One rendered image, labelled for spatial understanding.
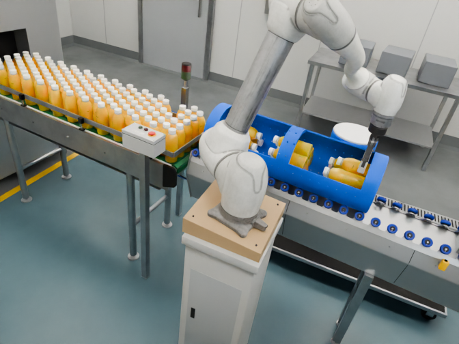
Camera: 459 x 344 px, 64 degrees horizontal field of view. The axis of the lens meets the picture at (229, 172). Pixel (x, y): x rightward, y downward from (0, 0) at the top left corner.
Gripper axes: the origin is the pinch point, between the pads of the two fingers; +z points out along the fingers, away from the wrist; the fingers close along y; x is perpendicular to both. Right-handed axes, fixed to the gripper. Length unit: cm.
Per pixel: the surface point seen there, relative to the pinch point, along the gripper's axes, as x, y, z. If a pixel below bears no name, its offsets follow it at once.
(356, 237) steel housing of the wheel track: 9.2, 12.7, 31.8
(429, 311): 70, -40, 104
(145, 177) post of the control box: -101, 30, 35
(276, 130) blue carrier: -47.6, -13.3, 5.1
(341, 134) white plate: -19, -55, 14
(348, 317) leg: 22, 8, 90
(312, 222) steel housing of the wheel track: -12.2, 13.1, 32.9
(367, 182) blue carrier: 4.5, 12.1, 1.8
